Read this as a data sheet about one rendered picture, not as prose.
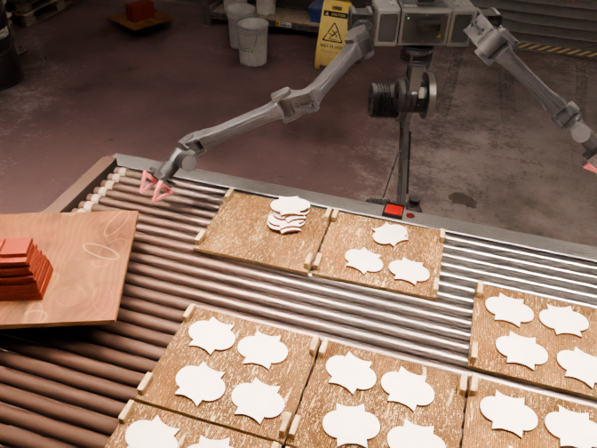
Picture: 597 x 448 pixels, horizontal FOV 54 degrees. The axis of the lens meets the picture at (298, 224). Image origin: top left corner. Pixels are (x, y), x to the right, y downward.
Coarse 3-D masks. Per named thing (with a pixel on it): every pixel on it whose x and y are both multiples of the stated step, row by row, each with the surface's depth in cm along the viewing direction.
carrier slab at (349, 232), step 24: (360, 216) 217; (336, 240) 206; (360, 240) 206; (432, 240) 207; (336, 264) 196; (384, 264) 196; (432, 264) 197; (384, 288) 188; (408, 288) 188; (432, 288) 188
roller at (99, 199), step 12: (108, 204) 223; (120, 204) 222; (132, 204) 222; (156, 216) 219; (168, 216) 218; (180, 216) 217; (192, 216) 217; (444, 276) 196; (456, 276) 195; (468, 276) 195; (504, 288) 192; (516, 288) 191; (528, 288) 191; (564, 300) 188; (576, 300) 188; (588, 300) 188
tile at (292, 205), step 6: (282, 198) 214; (288, 198) 214; (294, 198) 214; (276, 204) 211; (282, 204) 211; (288, 204) 211; (294, 204) 211; (300, 204) 211; (306, 204) 211; (276, 210) 208; (282, 210) 208; (288, 210) 208; (294, 210) 208; (300, 210) 208; (282, 216) 207
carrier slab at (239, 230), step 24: (216, 216) 215; (240, 216) 215; (264, 216) 215; (312, 216) 216; (216, 240) 204; (240, 240) 204; (264, 240) 205; (288, 240) 205; (312, 240) 205; (264, 264) 196; (288, 264) 195
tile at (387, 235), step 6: (372, 228) 210; (378, 228) 210; (384, 228) 210; (390, 228) 210; (396, 228) 210; (402, 228) 210; (378, 234) 207; (384, 234) 207; (390, 234) 207; (396, 234) 208; (402, 234) 208; (378, 240) 205; (384, 240) 205; (390, 240) 205; (396, 240) 205; (402, 240) 205; (408, 240) 206
